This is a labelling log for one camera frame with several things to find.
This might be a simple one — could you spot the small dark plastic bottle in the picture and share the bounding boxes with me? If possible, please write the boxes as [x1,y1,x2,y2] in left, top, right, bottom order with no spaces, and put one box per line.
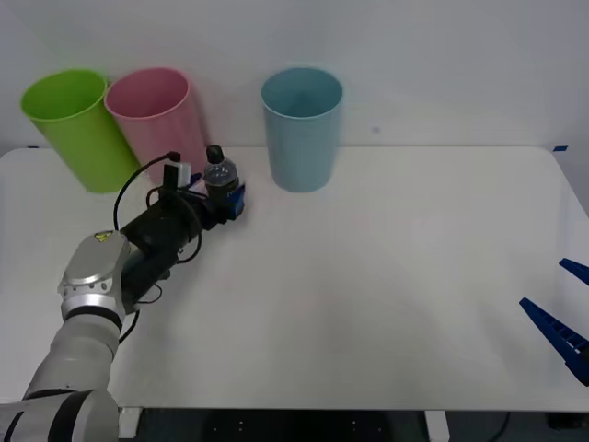
[202,145,242,214]

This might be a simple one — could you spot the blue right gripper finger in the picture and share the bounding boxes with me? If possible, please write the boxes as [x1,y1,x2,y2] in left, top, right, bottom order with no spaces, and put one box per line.
[559,258,589,286]
[519,297,589,387]

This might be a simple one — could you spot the green plastic bin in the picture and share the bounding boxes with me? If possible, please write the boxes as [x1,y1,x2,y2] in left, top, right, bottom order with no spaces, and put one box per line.
[19,68,142,194]

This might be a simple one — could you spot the pale blue plastic bin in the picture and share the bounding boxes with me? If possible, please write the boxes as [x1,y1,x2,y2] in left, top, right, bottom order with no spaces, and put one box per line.
[260,67,344,193]

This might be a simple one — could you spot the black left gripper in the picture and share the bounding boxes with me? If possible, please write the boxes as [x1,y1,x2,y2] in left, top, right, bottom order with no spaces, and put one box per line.
[187,173,248,232]

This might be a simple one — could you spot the white table leg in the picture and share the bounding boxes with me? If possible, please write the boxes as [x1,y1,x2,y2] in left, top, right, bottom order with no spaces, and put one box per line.
[117,406,142,439]
[422,409,450,441]

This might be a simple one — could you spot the pink plastic bin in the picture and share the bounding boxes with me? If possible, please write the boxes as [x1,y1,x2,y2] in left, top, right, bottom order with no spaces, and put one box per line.
[103,66,209,189]

